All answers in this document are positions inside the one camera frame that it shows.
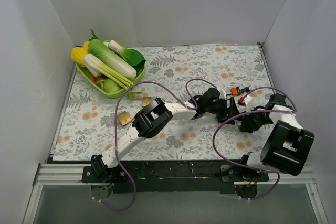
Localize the orange key ring with keys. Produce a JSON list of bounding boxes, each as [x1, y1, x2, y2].
[[230, 84, 252, 97]]

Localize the long shackle brass padlock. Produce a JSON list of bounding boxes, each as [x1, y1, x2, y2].
[[128, 92, 152, 107]]

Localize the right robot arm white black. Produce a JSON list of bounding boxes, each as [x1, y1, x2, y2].
[[224, 94, 314, 181]]

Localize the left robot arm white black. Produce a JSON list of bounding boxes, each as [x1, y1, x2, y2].
[[91, 88, 239, 182]]

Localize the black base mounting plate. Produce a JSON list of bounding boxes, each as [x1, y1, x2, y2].
[[81, 159, 271, 194]]

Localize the small brass padlock open shackle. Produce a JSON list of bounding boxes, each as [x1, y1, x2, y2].
[[117, 111, 134, 126]]

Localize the bok choy dark green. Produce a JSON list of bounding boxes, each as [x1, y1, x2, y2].
[[108, 40, 145, 67]]

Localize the green cabbage head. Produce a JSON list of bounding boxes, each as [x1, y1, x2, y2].
[[103, 78, 122, 94]]

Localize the brown mushroom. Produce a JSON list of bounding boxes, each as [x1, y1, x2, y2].
[[94, 76, 107, 90]]

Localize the floral patterned table mat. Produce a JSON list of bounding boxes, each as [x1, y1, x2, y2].
[[52, 45, 273, 162]]

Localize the celery stalk bunch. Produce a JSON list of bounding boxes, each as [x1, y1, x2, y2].
[[83, 54, 133, 89]]

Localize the napa cabbage green white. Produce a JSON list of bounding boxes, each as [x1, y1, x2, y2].
[[88, 39, 137, 79]]

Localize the green plastic tray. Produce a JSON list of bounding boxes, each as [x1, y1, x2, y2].
[[75, 39, 146, 99]]

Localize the yellow corn leafy vegetable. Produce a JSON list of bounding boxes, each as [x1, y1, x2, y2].
[[71, 41, 90, 67]]

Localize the right wrist camera grey red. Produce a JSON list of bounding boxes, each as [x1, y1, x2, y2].
[[238, 95, 254, 111]]

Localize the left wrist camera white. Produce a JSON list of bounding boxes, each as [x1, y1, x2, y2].
[[222, 87, 232, 99]]

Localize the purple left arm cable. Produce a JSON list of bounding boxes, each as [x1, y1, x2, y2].
[[100, 78, 224, 212]]

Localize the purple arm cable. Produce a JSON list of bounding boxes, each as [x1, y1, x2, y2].
[[212, 87, 298, 200], [100, 78, 224, 212]]

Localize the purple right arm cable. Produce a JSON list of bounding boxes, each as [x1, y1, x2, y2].
[[212, 87, 298, 200]]

